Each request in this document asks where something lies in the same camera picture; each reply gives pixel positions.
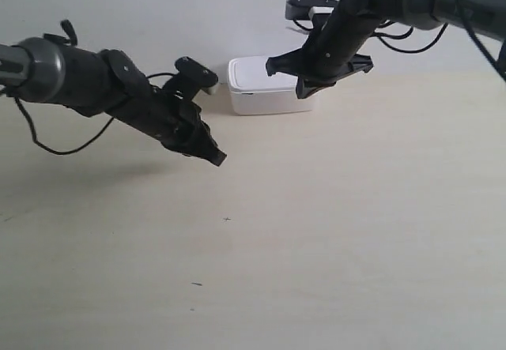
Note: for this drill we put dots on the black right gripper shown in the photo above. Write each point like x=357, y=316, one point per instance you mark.
x=329, y=54

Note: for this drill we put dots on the white lidded plastic container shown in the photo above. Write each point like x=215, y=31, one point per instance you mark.
x=253, y=92

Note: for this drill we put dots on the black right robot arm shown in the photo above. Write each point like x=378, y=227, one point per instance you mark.
x=476, y=17

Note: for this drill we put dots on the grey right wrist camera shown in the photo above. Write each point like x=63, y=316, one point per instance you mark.
x=306, y=14

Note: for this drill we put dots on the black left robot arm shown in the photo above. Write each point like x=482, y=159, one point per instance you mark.
x=39, y=70

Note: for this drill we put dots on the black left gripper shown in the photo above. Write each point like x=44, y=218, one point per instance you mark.
x=174, y=122

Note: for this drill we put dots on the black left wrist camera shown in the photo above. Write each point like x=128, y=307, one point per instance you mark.
x=191, y=78

